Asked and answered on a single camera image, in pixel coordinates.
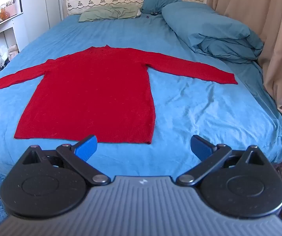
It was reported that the beige plush toy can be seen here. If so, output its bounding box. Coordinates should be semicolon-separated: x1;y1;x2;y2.
7;45;18;59

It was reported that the teal duvet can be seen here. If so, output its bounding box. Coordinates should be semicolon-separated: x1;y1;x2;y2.
161;1;264;61

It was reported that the beige curtain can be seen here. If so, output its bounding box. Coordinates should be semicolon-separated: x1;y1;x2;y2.
206;0;282;138

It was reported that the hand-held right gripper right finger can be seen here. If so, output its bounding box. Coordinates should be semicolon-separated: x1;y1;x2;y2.
176;135;269;187

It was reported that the white wardrobe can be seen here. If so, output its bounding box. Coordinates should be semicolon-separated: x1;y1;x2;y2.
18;0;64;29

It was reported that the pink storage box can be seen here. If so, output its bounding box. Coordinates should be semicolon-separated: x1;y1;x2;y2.
7;4;18;18

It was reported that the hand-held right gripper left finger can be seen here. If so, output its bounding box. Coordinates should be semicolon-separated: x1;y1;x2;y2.
18;135;111;186

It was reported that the teal pillow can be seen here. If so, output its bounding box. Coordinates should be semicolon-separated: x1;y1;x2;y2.
140;0;181;14

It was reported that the white shelf unit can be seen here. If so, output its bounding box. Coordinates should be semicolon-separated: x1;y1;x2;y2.
0;13;29;89

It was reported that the green pillow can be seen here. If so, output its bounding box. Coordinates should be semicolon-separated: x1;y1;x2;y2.
79;4;139;22

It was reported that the red knit sweater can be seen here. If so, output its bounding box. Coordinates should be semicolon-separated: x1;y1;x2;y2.
0;45;238;145

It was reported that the bed with blue sheet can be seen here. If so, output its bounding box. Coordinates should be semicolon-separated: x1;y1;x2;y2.
0;13;282;177

